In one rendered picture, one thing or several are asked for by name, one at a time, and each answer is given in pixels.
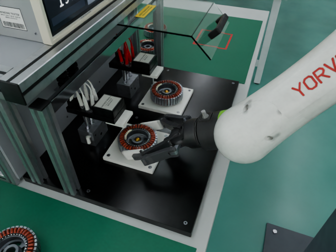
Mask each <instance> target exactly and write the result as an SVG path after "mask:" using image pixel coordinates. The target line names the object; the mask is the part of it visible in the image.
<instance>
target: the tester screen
mask: <svg viewBox="0 0 336 252"><path fill-rule="evenodd" d="M79 1H80V0H74V1H72V2H71V3H69V4H68V5H66V6H64V7H63V8H61V9H59V5H58V2H57V0H44V4H45V7H46V11H47V14H48V18H49V21H50V25H51V28H52V32H54V31H56V30H57V29H59V28H60V27H62V26H63V25H64V24H66V23H67V22H69V21H70V20H72V19H73V18H74V17H76V16H77V15H79V14H80V13H82V12H83V11H85V10H86V9H87V8H89V7H90V6H92V5H93V4H95V3H96V2H97V1H99V0H95V1H94V2H92V3H91V4H89V5H88V0H84V1H85V6H83V7H82V8H80V9H79V10H77V11H76V12H74V13H73V14H71V15H70V16H68V17H67V18H66V19H64V20H63V21H61V22H60V23H58V24H57V25H55V26H53V23H52V18H54V17H55V16H57V15H58V14H60V13H61V12H63V11H65V10H66V9H68V8H69V7H71V6H72V5H74V4H75V3H77V2H79Z"/></svg>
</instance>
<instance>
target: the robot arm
mask: <svg viewBox="0 0 336 252"><path fill-rule="evenodd" d="M335 104H336V30H334V31H333V32H332V33H331V34H330V35H329V36H328V37H326V38H325V39H324V40H323V41H322V42H320V43H319V44H318V45H317V46H316V47H315V48H313V49H312V50H311V51H310V52H308V53H307V54H306V55H305V56H303V57H302V58H301V59H300V60H298V61H297V62H296V63H295V64H293V65H292V66H291V67H289V68H288V69H287V70H285V71H284V72H283V73H281V74H280V75H279V76H277V77H276V78H275V79H273V80H272V81H270V82H269V83H268V84H266V85H265V86H263V87H262V88H260V89H259V90H257V91H256V92H254V93H253V94H251V95H250V96H248V97H247V98H245V99H244V100H242V101H240V102H239V103H237V104H236V105H234V106H232V107H231V108H229V109H226V110H220V111H214V112H206V111H205V110H202V111H201V113H202V114H201V115H200V116H199V117H198V118H192V117H191V115H190V114H189V115H176V114H168V113H166V114H165V115H164V118H161V119H160V120H154V121H149V122H142V123H140V125H141V124H143V125H148V126H149V127H151V128H153V129H154V130H161V129H163V128H167V129H169V130H171V133H170V135H169V136H168V137H166V138H164V140H163V141H162V142H160V143H158V144H156V145H154V146H152V147H150V148H148V149H146V150H143V149H134V150H124V151H122V154H123V155H124V157H125V158H126V159H127V160H135V161H138V160H141V161H142V163H143V164H144V166H148V165H151V164H154V163H157V162H160V161H162V160H165V159H168V158H174V157H178V156H179V155H180V154H179V152H178V151H179V149H180V148H182V147H189V148H191V149H195V148H203V149H204V150H206V151H212V150H219V151H220V153H221V154H222V155H223V156H224V157H226V158H227V159H228V160H230V161H232V162H235V163H239V164H250V163H254V162H257V161H259V160H261V159H262V158H263V157H265V156H266V155H267V154H268V153H269V152H271V151H272V150H273V149H274V148H275V147H277V146H278V145H279V144H280V143H282V142H283V141H284V140H285V139H287V138H288V137H289V136H290V135H292V134H293V133H295V132H296V131H297V130H299V129H300V128H301V127H303V126H304V125H305V124H307V123H308V122H310V121H311V120H312V119H314V118H315V117H317V116H318V115H320V114H321V113H323V112H324V111H326V110H327V109H329V108H330V107H332V106H333V105H335ZM168 141H170V143H171V144H172V145H170V144H169V142H168Z"/></svg>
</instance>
